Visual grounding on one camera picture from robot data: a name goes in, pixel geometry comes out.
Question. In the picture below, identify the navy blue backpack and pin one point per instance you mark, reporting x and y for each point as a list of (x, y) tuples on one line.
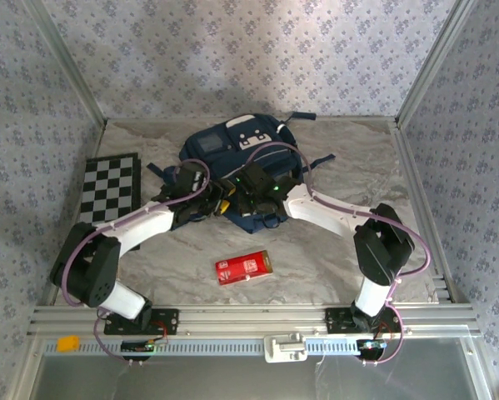
[(232, 150)]

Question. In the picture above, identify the red rectangular box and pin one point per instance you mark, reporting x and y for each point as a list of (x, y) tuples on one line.
[(243, 268)]

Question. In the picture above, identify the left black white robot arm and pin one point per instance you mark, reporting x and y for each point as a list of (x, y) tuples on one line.
[(141, 225)]

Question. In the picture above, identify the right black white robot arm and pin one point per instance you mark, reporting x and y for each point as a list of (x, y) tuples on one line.
[(382, 254)]

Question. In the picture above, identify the black grey chessboard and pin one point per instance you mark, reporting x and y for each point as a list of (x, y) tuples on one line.
[(107, 179)]

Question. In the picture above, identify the white plastic latch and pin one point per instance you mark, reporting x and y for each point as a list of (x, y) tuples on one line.
[(285, 348)]

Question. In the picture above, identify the small circuit board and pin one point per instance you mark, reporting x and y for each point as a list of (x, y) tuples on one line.
[(136, 346), (372, 346)]

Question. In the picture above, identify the grey metal panel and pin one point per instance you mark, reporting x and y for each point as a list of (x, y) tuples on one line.
[(249, 383)]

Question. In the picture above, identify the yellow plastic connector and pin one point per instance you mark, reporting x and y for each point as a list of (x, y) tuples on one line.
[(68, 343)]

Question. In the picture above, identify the aluminium side rail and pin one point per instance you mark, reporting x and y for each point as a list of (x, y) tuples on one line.
[(420, 187), (99, 133)]

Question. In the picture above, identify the aluminium front rail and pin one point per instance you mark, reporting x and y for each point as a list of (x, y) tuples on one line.
[(253, 318)]

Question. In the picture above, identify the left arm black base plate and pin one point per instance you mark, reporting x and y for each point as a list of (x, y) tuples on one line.
[(166, 321)]

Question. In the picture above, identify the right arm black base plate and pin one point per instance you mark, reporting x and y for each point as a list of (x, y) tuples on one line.
[(336, 321)]

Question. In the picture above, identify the aluminium frame post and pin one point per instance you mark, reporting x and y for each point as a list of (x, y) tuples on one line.
[(68, 62), (433, 62)]

